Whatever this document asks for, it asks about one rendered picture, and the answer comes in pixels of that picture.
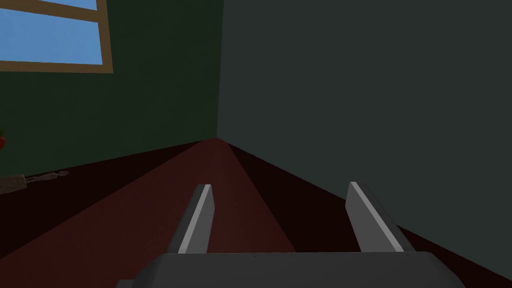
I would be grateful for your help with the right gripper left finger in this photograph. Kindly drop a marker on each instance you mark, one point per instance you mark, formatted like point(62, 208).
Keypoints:
point(196, 224)

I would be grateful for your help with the brown framed window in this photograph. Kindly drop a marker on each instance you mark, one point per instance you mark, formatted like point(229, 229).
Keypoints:
point(52, 36)

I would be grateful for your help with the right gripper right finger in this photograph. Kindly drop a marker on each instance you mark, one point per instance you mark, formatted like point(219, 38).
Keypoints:
point(372, 224)

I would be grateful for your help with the red fruit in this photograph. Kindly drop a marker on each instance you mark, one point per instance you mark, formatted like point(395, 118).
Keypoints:
point(1, 142)

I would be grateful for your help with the brown wooden rolling pin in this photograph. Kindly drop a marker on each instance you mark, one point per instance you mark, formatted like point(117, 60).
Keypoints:
point(28, 180)

